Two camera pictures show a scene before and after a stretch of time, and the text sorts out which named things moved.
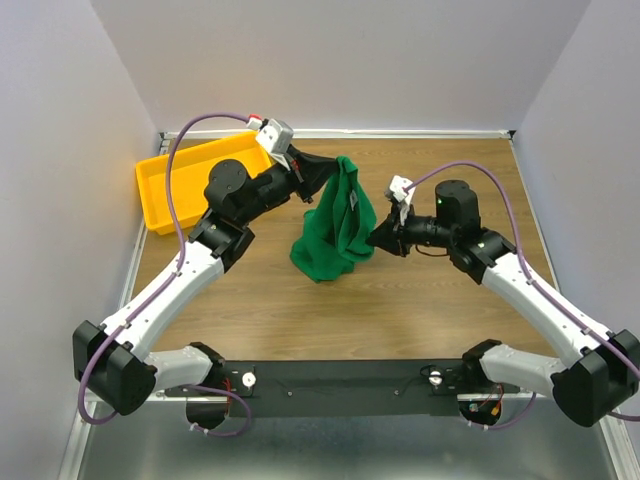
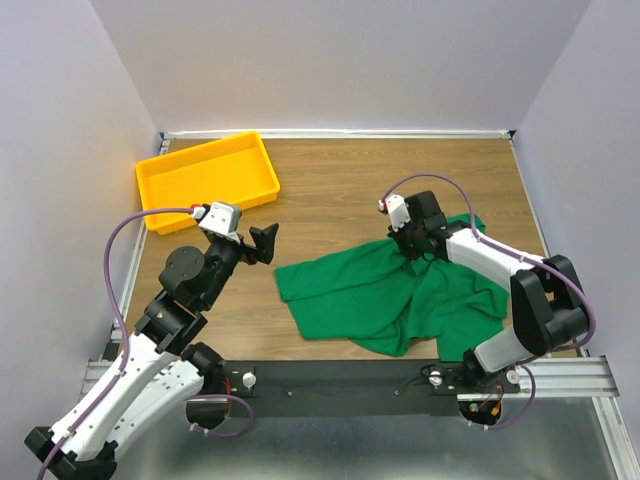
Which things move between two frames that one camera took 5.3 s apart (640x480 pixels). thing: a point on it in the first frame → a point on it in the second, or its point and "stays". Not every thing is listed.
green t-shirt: (337, 234) → (368, 294)
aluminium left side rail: (134, 265) stays
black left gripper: (309, 172) → (265, 244)
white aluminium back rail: (350, 134) stays
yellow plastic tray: (191, 169) stays
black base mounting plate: (344, 388) stays
